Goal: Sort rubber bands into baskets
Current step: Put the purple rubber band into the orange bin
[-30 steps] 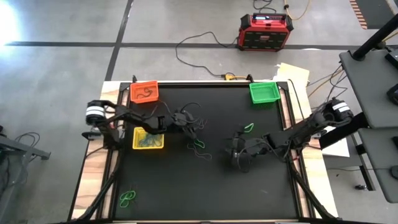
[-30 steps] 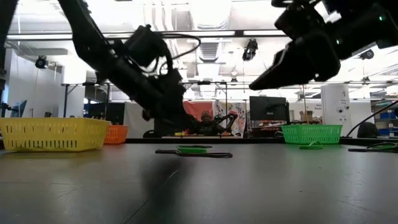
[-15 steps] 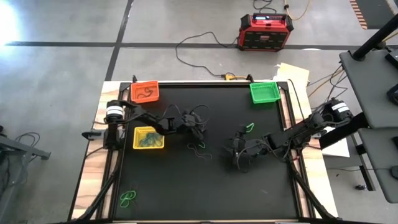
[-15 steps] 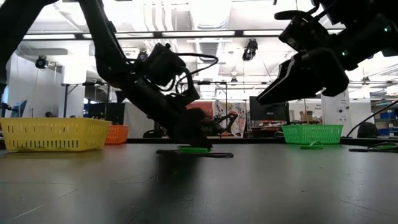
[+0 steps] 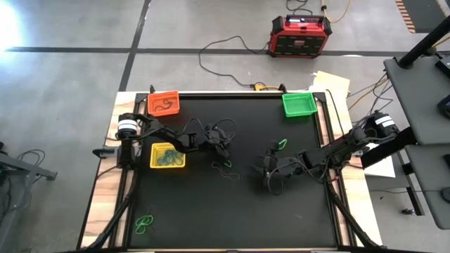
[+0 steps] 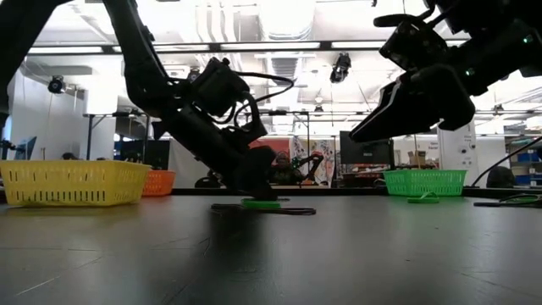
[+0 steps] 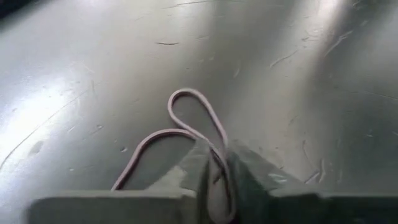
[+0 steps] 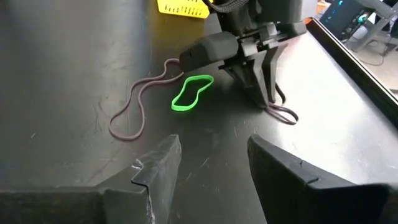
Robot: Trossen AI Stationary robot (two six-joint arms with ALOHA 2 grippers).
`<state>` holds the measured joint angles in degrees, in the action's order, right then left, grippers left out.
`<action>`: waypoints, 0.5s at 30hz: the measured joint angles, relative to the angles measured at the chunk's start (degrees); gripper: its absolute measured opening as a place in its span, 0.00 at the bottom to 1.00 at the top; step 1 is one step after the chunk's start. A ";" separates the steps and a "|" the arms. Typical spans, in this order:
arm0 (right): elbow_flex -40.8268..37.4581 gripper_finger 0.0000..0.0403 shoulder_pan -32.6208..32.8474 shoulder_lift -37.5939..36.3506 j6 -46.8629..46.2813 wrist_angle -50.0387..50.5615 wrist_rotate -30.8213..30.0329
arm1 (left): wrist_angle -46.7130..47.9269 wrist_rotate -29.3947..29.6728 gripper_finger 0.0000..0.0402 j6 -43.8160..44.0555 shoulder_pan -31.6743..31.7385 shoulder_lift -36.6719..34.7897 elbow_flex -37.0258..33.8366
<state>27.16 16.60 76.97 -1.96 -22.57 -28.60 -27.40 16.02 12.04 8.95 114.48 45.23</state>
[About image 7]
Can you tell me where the rubber band pile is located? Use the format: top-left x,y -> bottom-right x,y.
111,87 -> 238,224

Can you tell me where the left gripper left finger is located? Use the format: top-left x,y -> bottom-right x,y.
26,138 -> 213,224

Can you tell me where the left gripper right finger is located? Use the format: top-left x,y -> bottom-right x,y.
228,140 -> 398,224

